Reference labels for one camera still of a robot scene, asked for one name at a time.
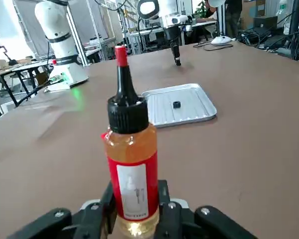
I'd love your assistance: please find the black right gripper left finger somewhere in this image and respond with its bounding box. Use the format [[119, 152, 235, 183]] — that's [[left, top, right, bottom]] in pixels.
[[6, 180, 117, 239]]

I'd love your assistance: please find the white workbench with black legs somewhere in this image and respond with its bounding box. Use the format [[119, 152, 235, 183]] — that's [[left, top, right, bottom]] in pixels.
[[0, 59, 55, 118]]

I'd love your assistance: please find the aluminium frame upright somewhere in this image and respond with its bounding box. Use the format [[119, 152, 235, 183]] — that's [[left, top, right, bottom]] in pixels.
[[218, 0, 227, 38]]

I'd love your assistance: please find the ribbed silver metal tray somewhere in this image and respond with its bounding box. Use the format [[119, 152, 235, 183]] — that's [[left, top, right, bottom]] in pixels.
[[141, 83, 218, 129]]

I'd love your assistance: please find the seated person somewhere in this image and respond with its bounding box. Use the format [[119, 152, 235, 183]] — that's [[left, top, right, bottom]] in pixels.
[[204, 0, 219, 19]]

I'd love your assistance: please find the tangle of cables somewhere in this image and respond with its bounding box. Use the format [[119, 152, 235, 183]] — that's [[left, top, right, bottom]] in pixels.
[[239, 26, 299, 64]]

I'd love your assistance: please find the green plant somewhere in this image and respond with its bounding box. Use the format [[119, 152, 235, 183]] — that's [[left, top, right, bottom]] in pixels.
[[193, 1, 206, 18]]

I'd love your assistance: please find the black left base cable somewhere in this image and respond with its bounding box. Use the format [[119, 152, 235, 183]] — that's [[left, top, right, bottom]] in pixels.
[[14, 79, 55, 108]]

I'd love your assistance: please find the black laptop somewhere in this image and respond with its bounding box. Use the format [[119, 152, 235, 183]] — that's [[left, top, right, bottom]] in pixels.
[[253, 16, 279, 29]]

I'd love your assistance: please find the standing person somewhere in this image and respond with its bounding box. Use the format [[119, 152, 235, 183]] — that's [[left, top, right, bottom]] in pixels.
[[225, 0, 242, 38]]

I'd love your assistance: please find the white dome-shaped device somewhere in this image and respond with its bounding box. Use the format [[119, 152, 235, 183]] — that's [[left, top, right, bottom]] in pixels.
[[211, 36, 233, 46]]

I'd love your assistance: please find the black jointed stand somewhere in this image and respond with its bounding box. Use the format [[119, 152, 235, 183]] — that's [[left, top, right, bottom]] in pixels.
[[0, 31, 17, 66]]

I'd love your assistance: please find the thin brown looped cable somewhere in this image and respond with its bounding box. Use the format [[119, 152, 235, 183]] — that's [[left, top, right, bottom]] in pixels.
[[193, 41, 234, 52]]

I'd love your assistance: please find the oil bottle with red label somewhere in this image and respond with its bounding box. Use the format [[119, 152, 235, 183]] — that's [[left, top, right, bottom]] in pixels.
[[100, 45, 160, 237]]

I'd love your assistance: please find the cardboard box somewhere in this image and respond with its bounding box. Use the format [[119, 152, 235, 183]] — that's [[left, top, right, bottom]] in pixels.
[[240, 0, 266, 18]]

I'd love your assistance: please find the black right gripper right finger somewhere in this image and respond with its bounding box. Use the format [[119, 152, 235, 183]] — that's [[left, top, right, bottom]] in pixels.
[[154, 179, 259, 239]]

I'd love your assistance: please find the dark upright post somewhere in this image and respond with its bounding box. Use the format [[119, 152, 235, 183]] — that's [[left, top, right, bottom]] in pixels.
[[288, 0, 299, 61]]

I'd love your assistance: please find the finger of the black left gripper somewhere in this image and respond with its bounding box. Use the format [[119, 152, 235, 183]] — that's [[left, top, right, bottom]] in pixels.
[[171, 42, 178, 66], [176, 42, 182, 67]]

